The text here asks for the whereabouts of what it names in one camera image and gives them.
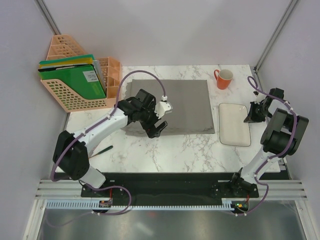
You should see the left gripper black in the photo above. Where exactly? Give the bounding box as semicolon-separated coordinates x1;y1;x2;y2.
139;101;168;139

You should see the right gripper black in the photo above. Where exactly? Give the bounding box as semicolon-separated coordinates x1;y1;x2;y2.
245;102;271;124

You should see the white rectangular plate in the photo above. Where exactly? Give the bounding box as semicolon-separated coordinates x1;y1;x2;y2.
218;103;251;147

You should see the grey placemat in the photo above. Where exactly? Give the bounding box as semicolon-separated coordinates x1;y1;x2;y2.
124;79;216;137

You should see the orange mug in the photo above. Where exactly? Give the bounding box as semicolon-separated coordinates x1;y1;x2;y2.
213;69;234;90

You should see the gold fork green handle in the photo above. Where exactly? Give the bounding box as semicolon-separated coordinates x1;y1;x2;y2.
90;145;114;158

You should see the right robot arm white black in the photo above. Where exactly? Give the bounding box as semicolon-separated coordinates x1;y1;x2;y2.
229;88;309;197

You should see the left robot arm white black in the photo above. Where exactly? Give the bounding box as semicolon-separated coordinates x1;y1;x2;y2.
52;89;173;197

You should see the green folder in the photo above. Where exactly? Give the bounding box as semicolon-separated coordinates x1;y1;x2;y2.
38;64;106;100

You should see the yellow folder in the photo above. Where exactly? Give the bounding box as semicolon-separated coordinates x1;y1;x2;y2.
38;54;95;68

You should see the peach file organizer rack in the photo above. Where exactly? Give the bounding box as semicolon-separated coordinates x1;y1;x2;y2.
37;34;122;113

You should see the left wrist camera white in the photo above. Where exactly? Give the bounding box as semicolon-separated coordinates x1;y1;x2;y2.
154;101;173;119

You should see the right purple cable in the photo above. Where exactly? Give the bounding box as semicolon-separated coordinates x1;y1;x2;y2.
229;76;298;217

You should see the purple cable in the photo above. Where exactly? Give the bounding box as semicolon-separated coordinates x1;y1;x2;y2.
46;70;168;228
229;76;298;217

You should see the right aluminium frame post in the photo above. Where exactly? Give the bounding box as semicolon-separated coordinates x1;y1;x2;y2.
253;0;301;73

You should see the aluminium frame post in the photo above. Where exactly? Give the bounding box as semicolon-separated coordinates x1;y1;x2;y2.
35;0;61;35
253;0;301;73

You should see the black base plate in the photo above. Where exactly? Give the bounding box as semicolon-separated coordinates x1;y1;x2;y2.
81;172;259;205

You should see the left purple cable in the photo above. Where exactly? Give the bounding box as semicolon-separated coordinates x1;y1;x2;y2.
46;70;168;228

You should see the white cable duct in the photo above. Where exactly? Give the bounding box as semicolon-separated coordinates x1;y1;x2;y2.
45;198;234;211

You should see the aluminium rail profile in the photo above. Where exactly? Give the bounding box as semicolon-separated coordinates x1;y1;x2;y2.
35;180;307;201

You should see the left aluminium frame post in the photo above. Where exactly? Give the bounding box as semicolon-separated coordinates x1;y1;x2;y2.
35;0;61;35

